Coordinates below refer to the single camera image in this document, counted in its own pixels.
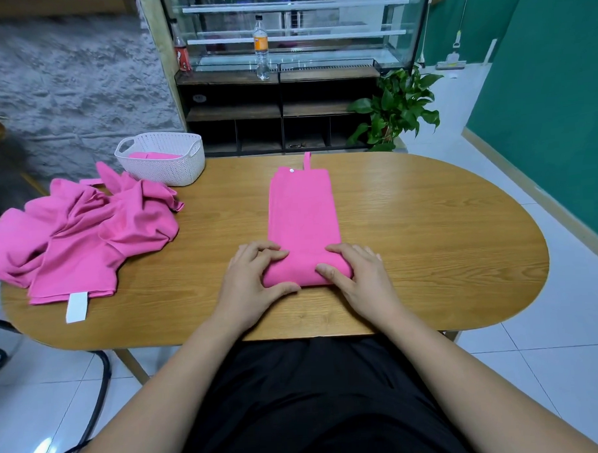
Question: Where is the pile of pink cloths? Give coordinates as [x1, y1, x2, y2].
[0, 156, 192, 329]

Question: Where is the person's right forearm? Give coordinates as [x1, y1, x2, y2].
[380, 295, 598, 453]

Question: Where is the black floor cable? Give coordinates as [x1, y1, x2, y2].
[28, 349, 117, 453]

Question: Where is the green potted plant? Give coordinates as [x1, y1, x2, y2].
[344, 63, 448, 154]

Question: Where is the person's left hand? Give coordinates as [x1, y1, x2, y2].
[209, 238, 305, 336]

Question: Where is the red label cola bottle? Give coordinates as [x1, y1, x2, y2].
[173, 38, 193, 75]

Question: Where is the white woven plastic basket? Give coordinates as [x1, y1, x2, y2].
[112, 129, 208, 192]

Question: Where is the person's left forearm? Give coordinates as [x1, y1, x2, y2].
[54, 317, 253, 453]

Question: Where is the pink towel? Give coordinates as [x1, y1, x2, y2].
[256, 148, 355, 291]
[126, 148, 185, 164]

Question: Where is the glass display case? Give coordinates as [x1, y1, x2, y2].
[159, 0, 438, 82]

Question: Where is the white mop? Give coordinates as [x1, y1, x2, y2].
[432, 0, 477, 72]

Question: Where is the clear bottle with orange label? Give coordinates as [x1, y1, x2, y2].
[250, 13, 272, 83]

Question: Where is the person's right hand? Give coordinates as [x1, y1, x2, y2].
[312, 239, 410, 329]

